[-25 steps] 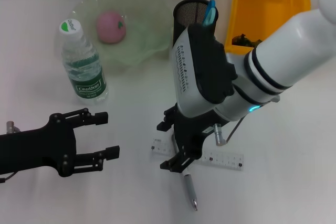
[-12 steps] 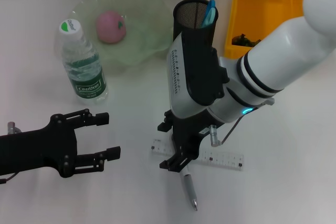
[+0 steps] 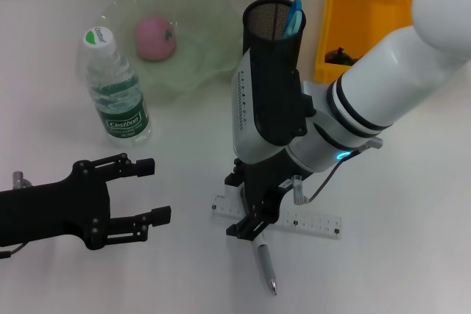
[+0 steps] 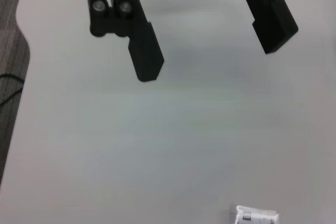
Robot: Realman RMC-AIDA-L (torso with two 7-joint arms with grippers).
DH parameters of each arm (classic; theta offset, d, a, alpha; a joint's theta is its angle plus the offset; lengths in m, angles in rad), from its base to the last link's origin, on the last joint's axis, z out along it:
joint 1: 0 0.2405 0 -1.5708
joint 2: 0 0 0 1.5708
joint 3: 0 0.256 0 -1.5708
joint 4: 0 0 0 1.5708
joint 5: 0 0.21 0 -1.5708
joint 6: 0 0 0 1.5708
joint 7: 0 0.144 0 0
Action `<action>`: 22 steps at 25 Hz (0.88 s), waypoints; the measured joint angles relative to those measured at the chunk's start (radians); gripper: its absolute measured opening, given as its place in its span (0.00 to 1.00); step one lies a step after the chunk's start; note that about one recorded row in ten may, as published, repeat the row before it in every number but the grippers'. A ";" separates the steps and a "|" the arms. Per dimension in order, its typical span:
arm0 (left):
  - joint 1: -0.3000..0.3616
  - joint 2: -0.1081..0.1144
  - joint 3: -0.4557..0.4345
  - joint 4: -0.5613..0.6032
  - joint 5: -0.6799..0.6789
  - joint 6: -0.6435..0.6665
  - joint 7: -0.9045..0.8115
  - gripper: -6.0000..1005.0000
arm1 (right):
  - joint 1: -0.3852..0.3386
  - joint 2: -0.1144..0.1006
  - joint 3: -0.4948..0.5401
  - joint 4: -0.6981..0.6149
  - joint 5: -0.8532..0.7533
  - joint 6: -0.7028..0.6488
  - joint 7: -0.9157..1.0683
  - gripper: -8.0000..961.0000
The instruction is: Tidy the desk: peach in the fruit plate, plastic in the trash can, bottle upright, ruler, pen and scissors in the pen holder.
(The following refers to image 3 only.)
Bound transparent plastic ruler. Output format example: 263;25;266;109
210;183;342;240

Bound green plastic wrapper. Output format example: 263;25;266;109
324;47;364;67

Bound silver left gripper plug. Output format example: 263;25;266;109
12;171;32;189

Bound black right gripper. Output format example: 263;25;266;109
224;148;299;242

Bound green glass fruit plate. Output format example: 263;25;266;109
77;0;240;101

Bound grey white ballpoint pen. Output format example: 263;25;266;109
239;187;279;296

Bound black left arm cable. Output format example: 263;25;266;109
0;242;29;260

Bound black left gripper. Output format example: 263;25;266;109
0;153;173;251

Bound blue scissors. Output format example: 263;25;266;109
282;0;305;40

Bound pink peach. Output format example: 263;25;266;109
133;15;178;62

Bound clear green-label water bottle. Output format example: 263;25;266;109
81;25;152;140

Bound yellow plastic bin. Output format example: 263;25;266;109
314;0;433;82

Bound black mesh pen holder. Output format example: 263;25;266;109
241;0;307;72

